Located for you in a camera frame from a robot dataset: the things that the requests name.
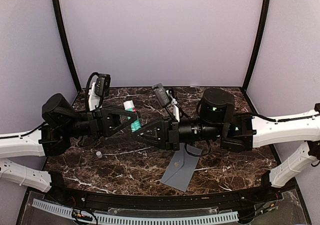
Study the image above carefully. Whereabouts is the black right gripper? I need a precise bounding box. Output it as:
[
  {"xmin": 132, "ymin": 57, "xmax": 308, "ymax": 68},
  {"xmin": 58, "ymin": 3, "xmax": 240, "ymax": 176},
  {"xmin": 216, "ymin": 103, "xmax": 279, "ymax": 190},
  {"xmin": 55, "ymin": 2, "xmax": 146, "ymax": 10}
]
[{"xmin": 130, "ymin": 115, "xmax": 223, "ymax": 151}]

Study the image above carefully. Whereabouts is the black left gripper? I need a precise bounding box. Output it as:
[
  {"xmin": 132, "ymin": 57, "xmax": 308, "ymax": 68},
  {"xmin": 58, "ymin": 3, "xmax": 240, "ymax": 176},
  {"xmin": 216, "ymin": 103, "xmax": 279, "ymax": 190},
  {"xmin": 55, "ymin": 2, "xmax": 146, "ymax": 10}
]
[{"xmin": 62, "ymin": 104, "xmax": 141, "ymax": 141}]

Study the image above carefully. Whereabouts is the green white glue stick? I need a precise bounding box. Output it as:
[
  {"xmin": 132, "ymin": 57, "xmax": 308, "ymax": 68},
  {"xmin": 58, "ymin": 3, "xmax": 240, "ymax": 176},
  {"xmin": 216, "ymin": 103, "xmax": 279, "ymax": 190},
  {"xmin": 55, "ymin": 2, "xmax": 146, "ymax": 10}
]
[{"xmin": 123, "ymin": 99, "xmax": 142, "ymax": 133}]

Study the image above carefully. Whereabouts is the grey paper envelope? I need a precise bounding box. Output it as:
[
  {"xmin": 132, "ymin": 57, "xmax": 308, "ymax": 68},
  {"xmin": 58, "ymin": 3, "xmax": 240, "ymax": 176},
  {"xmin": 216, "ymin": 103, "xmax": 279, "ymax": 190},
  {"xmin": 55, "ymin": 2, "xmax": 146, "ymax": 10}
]
[{"xmin": 160, "ymin": 143, "xmax": 200, "ymax": 192}]

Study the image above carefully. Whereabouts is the white glue stick cap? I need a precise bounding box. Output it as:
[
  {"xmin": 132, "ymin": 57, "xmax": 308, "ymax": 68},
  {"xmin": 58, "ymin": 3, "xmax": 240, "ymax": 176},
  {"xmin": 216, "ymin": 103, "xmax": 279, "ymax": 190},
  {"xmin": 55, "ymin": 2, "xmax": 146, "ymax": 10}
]
[{"xmin": 96, "ymin": 151, "xmax": 103, "ymax": 159}]

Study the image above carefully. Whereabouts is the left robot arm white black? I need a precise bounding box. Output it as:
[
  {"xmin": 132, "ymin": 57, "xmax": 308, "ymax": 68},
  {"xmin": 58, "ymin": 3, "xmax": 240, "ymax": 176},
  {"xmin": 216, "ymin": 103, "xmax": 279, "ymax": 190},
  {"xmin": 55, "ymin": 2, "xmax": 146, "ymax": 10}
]
[{"xmin": 0, "ymin": 93, "xmax": 138, "ymax": 203}]

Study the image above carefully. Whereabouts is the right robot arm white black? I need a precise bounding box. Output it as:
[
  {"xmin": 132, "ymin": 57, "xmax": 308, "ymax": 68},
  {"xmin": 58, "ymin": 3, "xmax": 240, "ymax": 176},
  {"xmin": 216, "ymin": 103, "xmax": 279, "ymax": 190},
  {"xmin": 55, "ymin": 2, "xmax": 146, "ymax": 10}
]
[{"xmin": 132, "ymin": 88, "xmax": 320, "ymax": 202}]

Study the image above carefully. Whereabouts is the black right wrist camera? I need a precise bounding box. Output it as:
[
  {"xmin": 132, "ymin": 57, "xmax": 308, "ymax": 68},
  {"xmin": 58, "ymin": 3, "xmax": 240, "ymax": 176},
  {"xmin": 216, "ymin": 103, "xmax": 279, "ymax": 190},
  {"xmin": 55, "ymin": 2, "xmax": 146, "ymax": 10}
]
[{"xmin": 152, "ymin": 83, "xmax": 171, "ymax": 108}]

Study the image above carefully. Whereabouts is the white slotted cable duct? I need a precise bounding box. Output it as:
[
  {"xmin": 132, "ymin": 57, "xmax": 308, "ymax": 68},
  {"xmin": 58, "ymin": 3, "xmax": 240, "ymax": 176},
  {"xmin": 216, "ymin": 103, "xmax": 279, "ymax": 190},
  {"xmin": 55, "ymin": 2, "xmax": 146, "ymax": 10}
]
[{"xmin": 32, "ymin": 199, "xmax": 239, "ymax": 225}]

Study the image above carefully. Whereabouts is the black left frame post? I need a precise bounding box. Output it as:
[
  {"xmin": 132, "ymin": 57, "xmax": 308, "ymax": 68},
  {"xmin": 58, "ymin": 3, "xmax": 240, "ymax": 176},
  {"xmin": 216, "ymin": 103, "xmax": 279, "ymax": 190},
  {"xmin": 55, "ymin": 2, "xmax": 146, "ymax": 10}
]
[{"xmin": 51, "ymin": 0, "xmax": 82, "ymax": 93}]

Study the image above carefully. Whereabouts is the black frame post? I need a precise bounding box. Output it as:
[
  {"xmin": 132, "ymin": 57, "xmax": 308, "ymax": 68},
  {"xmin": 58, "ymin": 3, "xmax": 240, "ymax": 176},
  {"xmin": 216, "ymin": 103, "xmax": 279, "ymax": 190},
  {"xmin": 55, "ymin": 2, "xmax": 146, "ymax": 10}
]
[
  {"xmin": 51, "ymin": 0, "xmax": 82, "ymax": 93},
  {"xmin": 241, "ymin": 0, "xmax": 270, "ymax": 94}
]

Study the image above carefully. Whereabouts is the black right frame post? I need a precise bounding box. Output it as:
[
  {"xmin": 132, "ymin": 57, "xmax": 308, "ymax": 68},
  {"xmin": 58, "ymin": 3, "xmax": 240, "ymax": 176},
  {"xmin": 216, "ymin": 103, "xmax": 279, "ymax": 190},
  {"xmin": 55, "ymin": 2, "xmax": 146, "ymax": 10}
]
[{"xmin": 241, "ymin": 0, "xmax": 270, "ymax": 94}]

